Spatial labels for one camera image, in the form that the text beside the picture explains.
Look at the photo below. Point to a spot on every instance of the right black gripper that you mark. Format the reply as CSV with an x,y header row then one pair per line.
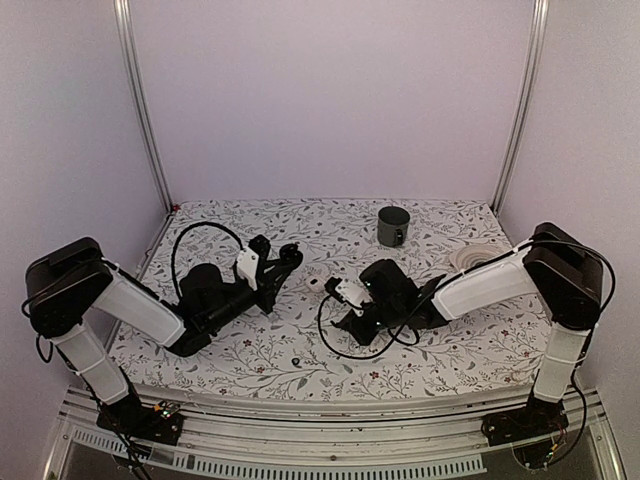
x,y
350,324

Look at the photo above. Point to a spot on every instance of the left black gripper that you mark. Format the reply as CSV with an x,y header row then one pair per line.
x,y
268,296

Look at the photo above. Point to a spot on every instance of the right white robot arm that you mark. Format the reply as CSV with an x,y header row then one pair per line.
x,y
566,275

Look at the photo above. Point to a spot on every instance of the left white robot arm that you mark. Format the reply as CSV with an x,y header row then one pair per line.
x,y
62,286

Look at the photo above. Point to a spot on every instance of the open white charging case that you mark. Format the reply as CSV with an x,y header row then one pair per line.
x,y
315,284

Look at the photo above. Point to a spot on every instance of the dark grey mug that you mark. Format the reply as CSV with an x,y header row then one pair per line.
x,y
392,226

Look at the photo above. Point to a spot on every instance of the floral patterned table mat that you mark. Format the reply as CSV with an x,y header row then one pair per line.
x,y
496,347

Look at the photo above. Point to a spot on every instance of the striped ceramic saucer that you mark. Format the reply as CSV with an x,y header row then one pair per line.
x,y
472,255

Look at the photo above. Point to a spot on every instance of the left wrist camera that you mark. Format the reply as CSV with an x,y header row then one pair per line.
x,y
251,259

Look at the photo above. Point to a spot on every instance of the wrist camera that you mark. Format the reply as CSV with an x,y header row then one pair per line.
x,y
251,259
346,291

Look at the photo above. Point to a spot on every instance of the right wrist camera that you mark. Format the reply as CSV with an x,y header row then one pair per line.
x,y
346,291

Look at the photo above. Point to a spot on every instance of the front aluminium rail base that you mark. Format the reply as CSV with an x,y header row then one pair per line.
x,y
423,438

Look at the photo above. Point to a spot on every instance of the left aluminium frame post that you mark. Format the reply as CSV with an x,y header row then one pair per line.
x,y
124,25

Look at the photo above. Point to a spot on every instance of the aluminium frame post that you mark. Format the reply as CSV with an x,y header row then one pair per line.
x,y
124,25
533,57

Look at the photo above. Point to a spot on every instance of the right aluminium frame post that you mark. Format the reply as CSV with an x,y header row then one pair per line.
x,y
533,57

